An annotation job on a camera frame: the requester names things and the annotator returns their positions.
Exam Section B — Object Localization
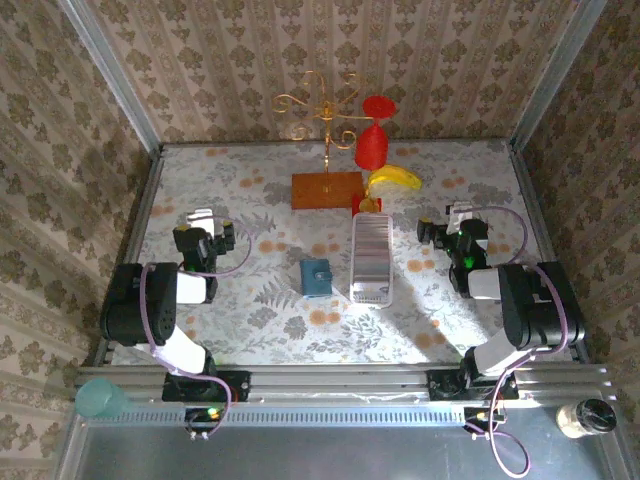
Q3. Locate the yellow banana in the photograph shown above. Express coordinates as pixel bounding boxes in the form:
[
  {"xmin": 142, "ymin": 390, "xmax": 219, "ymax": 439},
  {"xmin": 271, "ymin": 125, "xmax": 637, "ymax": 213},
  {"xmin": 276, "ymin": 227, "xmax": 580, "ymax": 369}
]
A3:
[{"xmin": 366, "ymin": 164, "xmax": 424, "ymax": 197}]

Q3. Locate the slotted grey cable duct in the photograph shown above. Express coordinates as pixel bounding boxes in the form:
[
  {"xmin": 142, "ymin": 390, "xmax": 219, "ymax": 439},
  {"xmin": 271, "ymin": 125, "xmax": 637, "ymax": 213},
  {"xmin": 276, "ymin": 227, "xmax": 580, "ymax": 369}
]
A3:
[{"xmin": 87, "ymin": 402, "xmax": 469, "ymax": 427}]

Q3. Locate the grey metal shelf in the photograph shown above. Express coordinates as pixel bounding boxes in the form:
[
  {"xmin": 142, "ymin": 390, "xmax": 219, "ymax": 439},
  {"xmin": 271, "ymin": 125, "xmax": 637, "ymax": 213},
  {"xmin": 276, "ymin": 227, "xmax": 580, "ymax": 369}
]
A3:
[{"xmin": 54, "ymin": 422, "xmax": 639, "ymax": 480}]

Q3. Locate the aluminium rail beam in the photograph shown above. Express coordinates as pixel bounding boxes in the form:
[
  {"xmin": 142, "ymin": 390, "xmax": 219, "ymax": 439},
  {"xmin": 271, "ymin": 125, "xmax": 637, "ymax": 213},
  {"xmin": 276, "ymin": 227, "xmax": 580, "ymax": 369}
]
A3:
[{"xmin": 74, "ymin": 363, "xmax": 619, "ymax": 407}]

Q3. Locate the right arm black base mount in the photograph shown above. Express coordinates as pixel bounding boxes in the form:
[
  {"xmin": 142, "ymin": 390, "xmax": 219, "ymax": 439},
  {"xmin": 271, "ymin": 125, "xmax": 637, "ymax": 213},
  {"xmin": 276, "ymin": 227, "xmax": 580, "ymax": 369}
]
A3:
[{"xmin": 428, "ymin": 369, "xmax": 519, "ymax": 401}]

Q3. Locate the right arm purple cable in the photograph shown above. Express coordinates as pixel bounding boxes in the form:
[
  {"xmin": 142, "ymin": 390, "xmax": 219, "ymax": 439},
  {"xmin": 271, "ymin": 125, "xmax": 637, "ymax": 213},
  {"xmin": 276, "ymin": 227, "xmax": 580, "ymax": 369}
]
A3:
[{"xmin": 464, "ymin": 205, "xmax": 570, "ymax": 477}]

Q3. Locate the aluminium table side rail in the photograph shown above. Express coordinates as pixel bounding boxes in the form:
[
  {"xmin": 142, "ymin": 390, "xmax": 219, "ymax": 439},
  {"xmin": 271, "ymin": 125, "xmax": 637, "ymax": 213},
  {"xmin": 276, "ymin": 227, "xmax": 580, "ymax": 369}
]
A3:
[
  {"xmin": 94, "ymin": 147, "xmax": 165, "ymax": 369},
  {"xmin": 508, "ymin": 142, "xmax": 590, "ymax": 364}
]

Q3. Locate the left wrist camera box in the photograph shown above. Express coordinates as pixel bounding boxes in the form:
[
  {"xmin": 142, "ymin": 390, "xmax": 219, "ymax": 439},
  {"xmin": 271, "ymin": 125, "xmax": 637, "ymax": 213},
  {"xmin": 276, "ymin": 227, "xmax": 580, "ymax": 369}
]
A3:
[{"xmin": 183, "ymin": 208, "xmax": 225, "ymax": 236}]

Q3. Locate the teal plastic cup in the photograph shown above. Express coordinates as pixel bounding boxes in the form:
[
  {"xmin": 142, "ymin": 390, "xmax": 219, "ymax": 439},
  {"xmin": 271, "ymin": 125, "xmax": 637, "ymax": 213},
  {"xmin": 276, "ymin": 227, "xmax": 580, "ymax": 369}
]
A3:
[{"xmin": 74, "ymin": 378, "xmax": 129, "ymax": 419}]

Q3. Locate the small red block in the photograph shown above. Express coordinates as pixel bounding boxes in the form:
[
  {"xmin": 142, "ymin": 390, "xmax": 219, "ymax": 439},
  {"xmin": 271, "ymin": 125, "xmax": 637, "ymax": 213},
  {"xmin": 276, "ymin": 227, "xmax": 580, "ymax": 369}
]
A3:
[{"xmin": 351, "ymin": 193, "xmax": 384, "ymax": 217}]

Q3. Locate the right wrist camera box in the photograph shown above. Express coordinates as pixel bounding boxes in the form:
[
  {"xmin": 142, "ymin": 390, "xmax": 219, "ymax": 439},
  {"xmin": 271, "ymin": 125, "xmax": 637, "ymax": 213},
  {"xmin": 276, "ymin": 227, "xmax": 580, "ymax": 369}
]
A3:
[{"xmin": 446, "ymin": 200, "xmax": 475, "ymax": 227}]

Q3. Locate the red wine glass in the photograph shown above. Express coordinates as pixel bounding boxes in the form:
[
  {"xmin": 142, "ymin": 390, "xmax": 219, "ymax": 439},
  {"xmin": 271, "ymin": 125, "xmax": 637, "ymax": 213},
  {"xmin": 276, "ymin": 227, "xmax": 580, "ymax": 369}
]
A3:
[{"xmin": 354, "ymin": 94, "xmax": 399, "ymax": 170}]

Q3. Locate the gold stand with wooden base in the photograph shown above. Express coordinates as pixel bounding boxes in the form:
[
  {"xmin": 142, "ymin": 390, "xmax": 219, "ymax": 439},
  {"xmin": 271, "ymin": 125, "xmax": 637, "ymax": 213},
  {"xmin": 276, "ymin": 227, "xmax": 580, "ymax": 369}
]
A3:
[{"xmin": 272, "ymin": 69, "xmax": 376, "ymax": 211}]

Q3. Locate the blue card holder wallet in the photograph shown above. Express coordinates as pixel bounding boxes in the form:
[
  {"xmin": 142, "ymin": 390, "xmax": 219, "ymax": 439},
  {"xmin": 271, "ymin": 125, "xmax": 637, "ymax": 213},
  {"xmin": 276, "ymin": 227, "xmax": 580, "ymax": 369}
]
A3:
[{"xmin": 299, "ymin": 258, "xmax": 334, "ymax": 300}]

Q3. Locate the floral tablecloth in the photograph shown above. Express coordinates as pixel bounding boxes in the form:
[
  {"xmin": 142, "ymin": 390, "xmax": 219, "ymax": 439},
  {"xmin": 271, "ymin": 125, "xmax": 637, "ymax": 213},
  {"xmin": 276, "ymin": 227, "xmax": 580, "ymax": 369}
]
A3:
[{"xmin": 107, "ymin": 139, "xmax": 576, "ymax": 366}]

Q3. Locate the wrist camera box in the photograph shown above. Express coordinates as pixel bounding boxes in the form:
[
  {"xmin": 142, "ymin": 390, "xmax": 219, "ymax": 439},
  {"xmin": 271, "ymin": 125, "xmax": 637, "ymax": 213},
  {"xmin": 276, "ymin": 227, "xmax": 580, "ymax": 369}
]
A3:
[
  {"xmin": 446, "ymin": 200, "xmax": 475, "ymax": 227},
  {"xmin": 183, "ymin": 208, "xmax": 225, "ymax": 236}
]

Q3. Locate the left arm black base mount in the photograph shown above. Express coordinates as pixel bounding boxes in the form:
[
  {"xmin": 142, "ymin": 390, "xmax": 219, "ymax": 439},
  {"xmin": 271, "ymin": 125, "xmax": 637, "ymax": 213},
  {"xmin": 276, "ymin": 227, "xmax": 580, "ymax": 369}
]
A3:
[{"xmin": 162, "ymin": 369, "xmax": 252, "ymax": 404}]

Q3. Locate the aluminium frame post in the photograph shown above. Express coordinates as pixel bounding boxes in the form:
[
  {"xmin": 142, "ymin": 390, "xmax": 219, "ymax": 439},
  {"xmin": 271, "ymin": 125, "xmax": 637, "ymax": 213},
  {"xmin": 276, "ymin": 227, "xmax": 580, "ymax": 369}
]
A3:
[
  {"xmin": 508, "ymin": 0, "xmax": 609, "ymax": 151},
  {"xmin": 57, "ymin": 0, "xmax": 165, "ymax": 156}
]

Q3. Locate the glass jar with black lid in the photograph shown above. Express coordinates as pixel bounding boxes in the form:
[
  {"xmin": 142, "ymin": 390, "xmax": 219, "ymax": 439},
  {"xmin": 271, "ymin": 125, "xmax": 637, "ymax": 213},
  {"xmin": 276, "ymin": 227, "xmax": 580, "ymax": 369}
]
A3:
[{"xmin": 556, "ymin": 398, "xmax": 618, "ymax": 440}]

